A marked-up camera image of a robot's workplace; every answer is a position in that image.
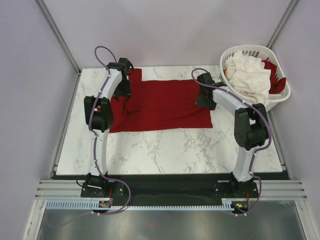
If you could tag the aluminium corner post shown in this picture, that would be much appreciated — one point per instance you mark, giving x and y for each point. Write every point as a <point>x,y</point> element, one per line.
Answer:
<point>282,23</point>
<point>57,34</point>

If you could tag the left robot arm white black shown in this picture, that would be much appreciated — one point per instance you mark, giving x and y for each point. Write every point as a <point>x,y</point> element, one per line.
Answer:
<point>99,118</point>

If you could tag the white laundry basket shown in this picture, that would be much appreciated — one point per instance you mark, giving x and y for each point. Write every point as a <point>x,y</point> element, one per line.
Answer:
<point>265,54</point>

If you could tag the aluminium rail frame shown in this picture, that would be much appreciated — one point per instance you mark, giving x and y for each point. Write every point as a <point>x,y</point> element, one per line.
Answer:
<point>271,190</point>

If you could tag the red cloth in basket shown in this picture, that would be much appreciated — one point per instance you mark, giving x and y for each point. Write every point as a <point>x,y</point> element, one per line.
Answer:
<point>276,85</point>

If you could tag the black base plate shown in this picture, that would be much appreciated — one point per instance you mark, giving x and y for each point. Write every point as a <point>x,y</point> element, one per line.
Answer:
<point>171,189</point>

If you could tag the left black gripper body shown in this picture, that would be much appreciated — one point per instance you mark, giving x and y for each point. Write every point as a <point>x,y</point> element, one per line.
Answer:
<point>123,89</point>

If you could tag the white slotted cable duct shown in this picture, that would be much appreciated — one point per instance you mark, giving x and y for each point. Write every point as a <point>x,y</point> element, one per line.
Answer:
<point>99,205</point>

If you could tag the left aluminium corner post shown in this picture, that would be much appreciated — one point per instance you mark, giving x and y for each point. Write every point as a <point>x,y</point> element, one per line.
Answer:
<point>57,34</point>

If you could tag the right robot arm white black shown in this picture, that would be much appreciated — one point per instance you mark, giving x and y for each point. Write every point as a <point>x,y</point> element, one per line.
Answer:
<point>251,131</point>

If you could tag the red t shirt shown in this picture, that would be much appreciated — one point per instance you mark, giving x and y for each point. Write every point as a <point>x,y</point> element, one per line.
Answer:
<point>159,105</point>

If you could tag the white t shirt pile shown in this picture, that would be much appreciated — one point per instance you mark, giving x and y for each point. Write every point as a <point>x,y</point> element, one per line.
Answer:
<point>247,76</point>

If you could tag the right aluminium corner post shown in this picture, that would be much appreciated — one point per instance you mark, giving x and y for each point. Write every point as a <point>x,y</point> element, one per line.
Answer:
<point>282,23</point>

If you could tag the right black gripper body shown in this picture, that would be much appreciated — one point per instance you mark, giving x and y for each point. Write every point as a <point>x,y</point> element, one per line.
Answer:
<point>206,103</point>

